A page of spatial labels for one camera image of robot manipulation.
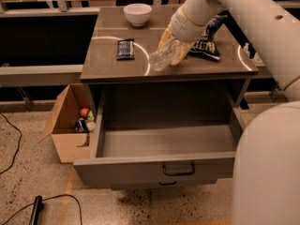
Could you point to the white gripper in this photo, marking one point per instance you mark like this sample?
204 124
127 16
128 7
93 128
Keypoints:
182 26

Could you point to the clear plastic water bottle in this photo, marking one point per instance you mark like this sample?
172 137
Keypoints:
164 56

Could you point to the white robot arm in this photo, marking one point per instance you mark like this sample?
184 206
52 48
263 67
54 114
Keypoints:
266 173

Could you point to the small clear pump bottle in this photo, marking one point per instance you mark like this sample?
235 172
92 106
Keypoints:
246 49

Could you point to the clear soap dispenser bottle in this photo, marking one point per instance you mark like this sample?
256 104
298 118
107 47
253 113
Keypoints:
257 58

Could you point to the grey cabinet with counter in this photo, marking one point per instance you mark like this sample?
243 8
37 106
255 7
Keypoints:
102 71

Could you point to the grey open top drawer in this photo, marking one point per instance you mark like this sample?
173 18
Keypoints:
138 132

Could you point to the blue chip bag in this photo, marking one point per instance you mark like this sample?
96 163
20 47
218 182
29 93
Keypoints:
204 46

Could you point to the white ceramic bowl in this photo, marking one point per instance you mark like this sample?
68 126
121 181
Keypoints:
138 14

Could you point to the dark blue snack bar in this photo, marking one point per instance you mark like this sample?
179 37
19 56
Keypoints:
125 49

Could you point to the green fruit in box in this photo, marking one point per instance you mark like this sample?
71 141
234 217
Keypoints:
90 116

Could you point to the red apple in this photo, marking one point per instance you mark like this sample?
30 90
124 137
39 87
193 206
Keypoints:
84 112

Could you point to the blue soda can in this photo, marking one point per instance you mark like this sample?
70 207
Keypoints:
80 126

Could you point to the cardboard box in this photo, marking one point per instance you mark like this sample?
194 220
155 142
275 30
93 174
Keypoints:
60 125

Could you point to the black drawer handle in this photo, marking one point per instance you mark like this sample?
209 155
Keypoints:
178 170

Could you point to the black plug with cable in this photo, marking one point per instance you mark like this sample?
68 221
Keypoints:
38 205

